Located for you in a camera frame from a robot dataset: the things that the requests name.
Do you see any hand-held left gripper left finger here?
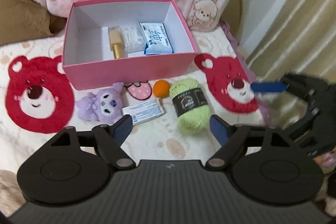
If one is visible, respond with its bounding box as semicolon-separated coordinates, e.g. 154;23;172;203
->
51;114;137;171

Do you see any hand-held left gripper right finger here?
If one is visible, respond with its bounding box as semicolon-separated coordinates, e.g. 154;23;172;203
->
205;114;291;170

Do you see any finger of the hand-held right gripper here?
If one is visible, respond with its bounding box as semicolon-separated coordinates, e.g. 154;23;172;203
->
250;81;288;93

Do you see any small white packet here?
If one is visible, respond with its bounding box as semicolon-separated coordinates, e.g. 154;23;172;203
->
122;98;166;126

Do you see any green yarn skein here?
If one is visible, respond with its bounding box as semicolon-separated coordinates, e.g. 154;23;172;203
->
169;78;212;134

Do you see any purple plush toy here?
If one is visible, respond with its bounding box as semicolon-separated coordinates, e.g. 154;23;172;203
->
77;82;125;124

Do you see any orange makeup sponge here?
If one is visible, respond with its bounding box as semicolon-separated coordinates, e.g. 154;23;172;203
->
154;80;171;97

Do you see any pink cardboard box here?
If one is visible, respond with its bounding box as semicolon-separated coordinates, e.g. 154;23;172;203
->
62;0;198;90

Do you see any beige foundation bottle gold cap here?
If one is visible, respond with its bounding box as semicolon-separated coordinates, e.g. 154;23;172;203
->
108;26;129;60

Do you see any clear floss pick box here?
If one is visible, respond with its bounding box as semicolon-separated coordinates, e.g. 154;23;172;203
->
119;22;145;53

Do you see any blue wet wipes pack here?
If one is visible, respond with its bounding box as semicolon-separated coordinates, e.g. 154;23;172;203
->
139;22;174;56

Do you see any purple frilled bedsheet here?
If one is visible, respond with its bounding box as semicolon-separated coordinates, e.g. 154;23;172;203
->
220;21;253;76

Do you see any gold curtain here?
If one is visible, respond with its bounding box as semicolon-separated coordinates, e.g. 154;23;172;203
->
247;0;336;126

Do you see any beige bed headboard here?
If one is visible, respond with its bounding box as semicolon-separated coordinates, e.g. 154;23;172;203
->
232;0;255;62

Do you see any red bear printed blanket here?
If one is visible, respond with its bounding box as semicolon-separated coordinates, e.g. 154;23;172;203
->
0;27;266;180

